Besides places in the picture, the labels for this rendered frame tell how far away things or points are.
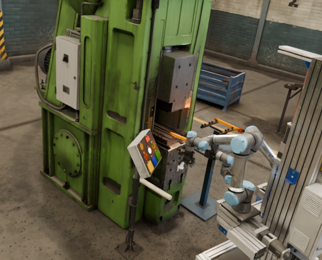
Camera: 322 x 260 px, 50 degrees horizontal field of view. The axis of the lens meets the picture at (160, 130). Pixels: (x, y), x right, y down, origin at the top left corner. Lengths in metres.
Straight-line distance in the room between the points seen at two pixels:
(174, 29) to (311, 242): 1.95
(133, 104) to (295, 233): 1.60
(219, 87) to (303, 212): 4.71
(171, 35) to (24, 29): 6.25
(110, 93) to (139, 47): 0.61
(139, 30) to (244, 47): 8.60
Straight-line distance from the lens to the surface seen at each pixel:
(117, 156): 3.37
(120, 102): 3.14
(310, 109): 2.40
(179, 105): 3.15
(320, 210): 2.48
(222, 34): 11.61
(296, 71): 10.68
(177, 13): 3.05
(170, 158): 3.26
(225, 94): 6.94
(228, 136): 2.62
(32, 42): 9.10
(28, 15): 8.95
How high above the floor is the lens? 2.41
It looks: 25 degrees down
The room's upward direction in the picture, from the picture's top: 7 degrees clockwise
